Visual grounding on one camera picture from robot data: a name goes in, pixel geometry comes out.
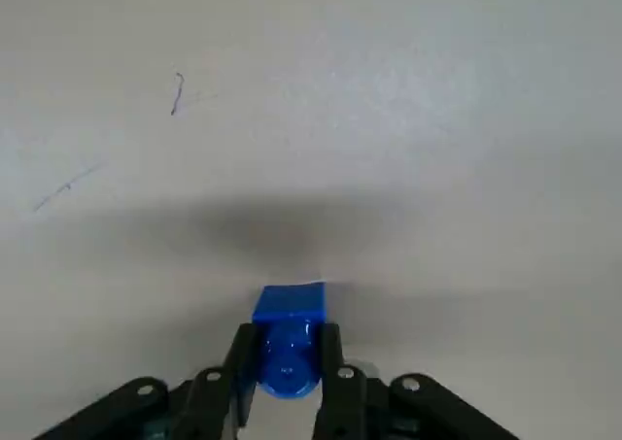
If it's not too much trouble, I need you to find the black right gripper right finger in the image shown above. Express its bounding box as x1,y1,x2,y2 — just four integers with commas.
313,321,522,440

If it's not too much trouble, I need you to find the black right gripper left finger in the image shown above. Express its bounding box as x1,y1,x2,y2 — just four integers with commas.
31,322,258,440

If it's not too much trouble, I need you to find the small blue block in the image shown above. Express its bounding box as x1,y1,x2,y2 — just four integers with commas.
251,283,328,401

